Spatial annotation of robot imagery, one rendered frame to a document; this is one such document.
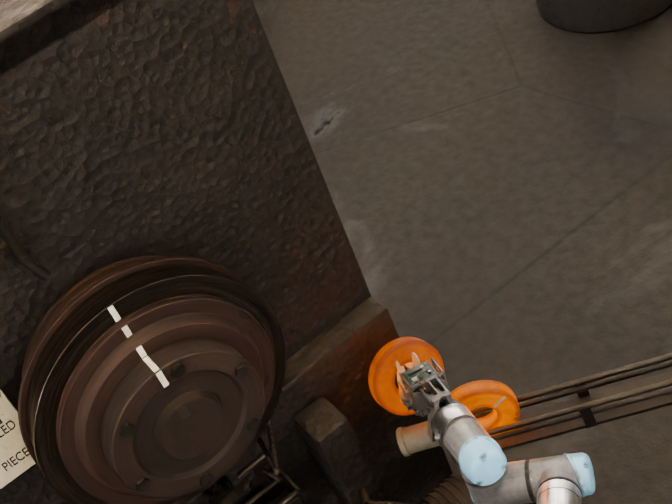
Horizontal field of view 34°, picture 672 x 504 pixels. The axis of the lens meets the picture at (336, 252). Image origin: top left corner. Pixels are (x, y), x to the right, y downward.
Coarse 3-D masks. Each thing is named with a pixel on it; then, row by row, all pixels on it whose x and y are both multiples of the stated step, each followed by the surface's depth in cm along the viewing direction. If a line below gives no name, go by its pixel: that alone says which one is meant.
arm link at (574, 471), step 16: (528, 464) 195; (544, 464) 194; (560, 464) 192; (576, 464) 191; (528, 480) 193; (544, 480) 191; (560, 480) 189; (576, 480) 190; (592, 480) 192; (544, 496) 187; (560, 496) 185; (576, 496) 187
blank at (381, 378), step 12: (384, 348) 217; (396, 348) 216; (408, 348) 217; (420, 348) 218; (432, 348) 219; (372, 360) 218; (384, 360) 215; (396, 360) 216; (408, 360) 217; (420, 360) 218; (372, 372) 216; (384, 372) 216; (396, 372) 217; (444, 372) 221; (372, 384) 216; (384, 384) 216; (384, 396) 217; (396, 396) 218; (384, 408) 218; (396, 408) 219
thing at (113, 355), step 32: (128, 320) 176; (160, 320) 179; (192, 320) 181; (224, 320) 186; (256, 320) 191; (96, 352) 174; (128, 352) 176; (256, 352) 191; (96, 384) 175; (64, 416) 176; (96, 416) 177; (64, 448) 179; (96, 448) 180; (96, 480) 185
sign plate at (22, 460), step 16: (0, 400) 186; (0, 416) 187; (16, 416) 189; (0, 432) 189; (16, 432) 191; (0, 448) 190; (16, 448) 192; (0, 464) 191; (16, 464) 193; (32, 464) 195; (0, 480) 193
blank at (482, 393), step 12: (468, 384) 216; (480, 384) 215; (492, 384) 215; (504, 384) 217; (456, 396) 215; (468, 396) 214; (480, 396) 214; (492, 396) 215; (504, 396) 215; (468, 408) 216; (504, 408) 217; (516, 408) 218; (480, 420) 222; (492, 420) 221; (504, 420) 220; (516, 420) 220
